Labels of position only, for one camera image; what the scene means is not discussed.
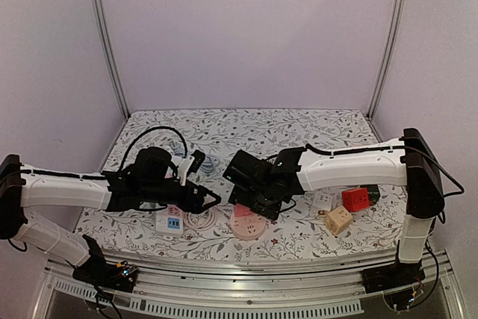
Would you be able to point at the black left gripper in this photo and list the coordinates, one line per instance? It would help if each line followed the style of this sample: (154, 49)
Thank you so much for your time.
(193, 207)

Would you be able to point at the pink plug adapter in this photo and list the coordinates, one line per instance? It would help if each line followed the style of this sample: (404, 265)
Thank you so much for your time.
(241, 210)

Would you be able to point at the long white power strip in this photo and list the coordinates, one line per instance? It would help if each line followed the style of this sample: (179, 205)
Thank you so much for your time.
(170, 222)

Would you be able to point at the white cube adapter red flower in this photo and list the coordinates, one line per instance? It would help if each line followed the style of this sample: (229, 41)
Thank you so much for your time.
(322, 204)

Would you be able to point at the beige cube socket adapter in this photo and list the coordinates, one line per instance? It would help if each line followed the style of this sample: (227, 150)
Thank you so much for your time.
(337, 220)

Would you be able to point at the red cube socket adapter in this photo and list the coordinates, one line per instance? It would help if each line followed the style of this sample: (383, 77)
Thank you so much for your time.
(355, 199)

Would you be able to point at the dark green cube socket adapter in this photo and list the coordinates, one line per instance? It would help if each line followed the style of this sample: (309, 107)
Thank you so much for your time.
(374, 194)

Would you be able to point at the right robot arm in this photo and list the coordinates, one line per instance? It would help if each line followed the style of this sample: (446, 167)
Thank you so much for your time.
(407, 162)

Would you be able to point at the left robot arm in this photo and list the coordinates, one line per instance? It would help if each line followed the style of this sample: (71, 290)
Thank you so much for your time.
(24, 187)

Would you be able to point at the floral patterned table mat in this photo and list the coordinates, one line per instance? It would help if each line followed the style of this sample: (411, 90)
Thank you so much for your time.
(297, 234)

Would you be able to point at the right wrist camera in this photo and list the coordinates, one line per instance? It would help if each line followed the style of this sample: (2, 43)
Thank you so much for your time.
(246, 171)

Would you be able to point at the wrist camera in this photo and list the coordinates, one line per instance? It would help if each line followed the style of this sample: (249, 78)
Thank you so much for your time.
(153, 164)
(246, 171)

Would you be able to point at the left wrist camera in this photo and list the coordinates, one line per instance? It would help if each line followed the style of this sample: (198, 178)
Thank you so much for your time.
(153, 164)

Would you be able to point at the aluminium front rail base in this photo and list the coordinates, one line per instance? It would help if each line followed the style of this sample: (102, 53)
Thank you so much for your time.
(309, 288)

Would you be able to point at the left aluminium frame post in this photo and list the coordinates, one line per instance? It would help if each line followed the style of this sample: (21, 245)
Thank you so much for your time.
(110, 61)

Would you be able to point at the aluminium frame post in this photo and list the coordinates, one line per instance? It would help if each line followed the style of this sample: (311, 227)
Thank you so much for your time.
(110, 61)
(387, 56)

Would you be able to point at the right aluminium frame post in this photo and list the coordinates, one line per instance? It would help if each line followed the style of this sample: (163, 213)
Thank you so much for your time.
(387, 56)

